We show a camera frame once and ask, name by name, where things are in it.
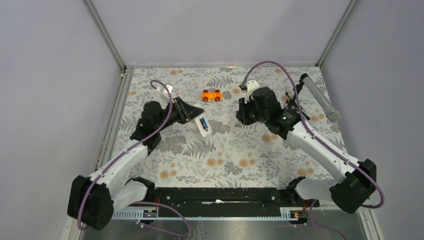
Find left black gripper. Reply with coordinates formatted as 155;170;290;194
155;96;204;133

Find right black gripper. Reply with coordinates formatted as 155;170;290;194
236;94;269;126

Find white remote control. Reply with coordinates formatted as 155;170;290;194
194;113;212;137

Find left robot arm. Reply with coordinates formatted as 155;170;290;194
67;97;205;230

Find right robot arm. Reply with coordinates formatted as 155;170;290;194
236;87;377;214

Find floral table mat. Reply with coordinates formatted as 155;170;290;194
113;66;331;188

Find orange toy car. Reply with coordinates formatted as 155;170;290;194
200;89;224;102

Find black tripod mic stand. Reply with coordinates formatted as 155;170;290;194
285;80;311;121

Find silver microphone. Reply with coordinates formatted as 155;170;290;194
299;73;342;123

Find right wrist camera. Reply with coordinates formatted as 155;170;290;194
239;80;260;104

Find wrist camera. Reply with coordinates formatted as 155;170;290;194
239;80;260;104
156;83;173;103

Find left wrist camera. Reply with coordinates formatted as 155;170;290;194
156;83;173;103

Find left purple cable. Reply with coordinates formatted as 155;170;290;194
76;79;192;238

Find purple cable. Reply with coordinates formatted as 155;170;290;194
76;79;192;238
241;60;386;240

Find aluminium frame rails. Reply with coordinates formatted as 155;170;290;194
67;0;385;240

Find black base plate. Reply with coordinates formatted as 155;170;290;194
143;187;320;214

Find grey slotted cable duct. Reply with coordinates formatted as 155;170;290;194
111;205;299;221

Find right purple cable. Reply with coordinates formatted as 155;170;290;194
241;60;386;240

